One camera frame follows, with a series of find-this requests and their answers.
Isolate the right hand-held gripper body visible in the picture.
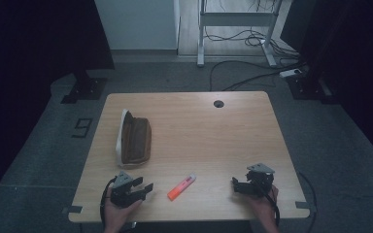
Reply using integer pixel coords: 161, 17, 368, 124
246, 162, 277, 198

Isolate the black cable beside table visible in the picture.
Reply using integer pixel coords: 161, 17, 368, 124
298, 170, 319, 233

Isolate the grey tape strip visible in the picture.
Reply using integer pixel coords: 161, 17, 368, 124
294, 200, 311, 211
65, 205, 84, 215

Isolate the white cabinet panel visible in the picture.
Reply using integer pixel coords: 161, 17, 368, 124
93, 0, 181, 51

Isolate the white desk frame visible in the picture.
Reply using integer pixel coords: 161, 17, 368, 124
196, 0, 286, 68

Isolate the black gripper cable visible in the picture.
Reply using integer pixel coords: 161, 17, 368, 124
262, 188, 282, 227
99, 176, 119, 228

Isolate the tangle of black floor cables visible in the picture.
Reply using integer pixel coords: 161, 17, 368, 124
203, 0, 307, 92

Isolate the orange highlighter pen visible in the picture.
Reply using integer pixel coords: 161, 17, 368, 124
166, 172, 197, 202

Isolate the black stand base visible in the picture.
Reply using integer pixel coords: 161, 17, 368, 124
60, 69, 109, 105
286, 73, 334, 102

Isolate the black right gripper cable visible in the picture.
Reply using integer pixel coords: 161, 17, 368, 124
262, 188, 282, 227

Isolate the person's right hand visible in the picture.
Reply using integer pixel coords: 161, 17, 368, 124
250, 185, 281, 233

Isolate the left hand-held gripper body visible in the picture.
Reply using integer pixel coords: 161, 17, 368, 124
109, 170, 142, 209

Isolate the person's left hand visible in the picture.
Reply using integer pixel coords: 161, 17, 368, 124
103, 186, 143, 233

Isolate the white power strip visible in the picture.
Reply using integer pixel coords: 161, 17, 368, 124
278, 68, 303, 79

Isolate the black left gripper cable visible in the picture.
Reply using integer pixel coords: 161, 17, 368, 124
99, 176, 119, 228

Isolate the dark curtain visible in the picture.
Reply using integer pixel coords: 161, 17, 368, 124
280, 0, 373, 169
0, 0, 116, 215

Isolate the brown pencil case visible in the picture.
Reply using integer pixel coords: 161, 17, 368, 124
115, 108, 153, 170

